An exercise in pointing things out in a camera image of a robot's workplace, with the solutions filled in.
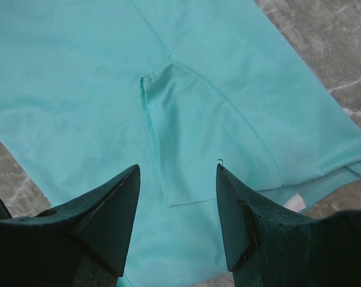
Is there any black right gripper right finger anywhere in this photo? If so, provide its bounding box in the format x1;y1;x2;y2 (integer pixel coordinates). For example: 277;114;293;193
216;165;361;286

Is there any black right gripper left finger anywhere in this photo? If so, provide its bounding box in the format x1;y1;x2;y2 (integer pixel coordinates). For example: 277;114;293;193
0;165;140;286

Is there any teal t shirt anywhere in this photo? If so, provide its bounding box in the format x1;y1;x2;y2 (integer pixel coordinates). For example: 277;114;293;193
0;1;361;286

